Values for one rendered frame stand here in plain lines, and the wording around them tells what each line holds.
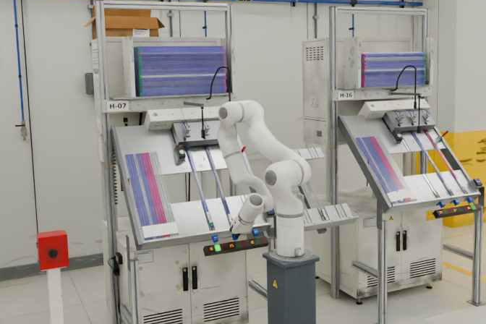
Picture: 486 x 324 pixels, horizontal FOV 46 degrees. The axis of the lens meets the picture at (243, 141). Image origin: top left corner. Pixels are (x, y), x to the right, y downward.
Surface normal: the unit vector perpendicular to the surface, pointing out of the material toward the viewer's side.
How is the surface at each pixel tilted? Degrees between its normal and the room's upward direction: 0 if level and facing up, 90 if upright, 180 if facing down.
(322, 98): 90
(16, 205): 90
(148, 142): 47
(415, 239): 90
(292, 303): 90
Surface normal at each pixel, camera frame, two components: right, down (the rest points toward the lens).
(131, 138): 0.29, -0.60
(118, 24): 0.44, -0.07
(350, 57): -0.91, 0.07
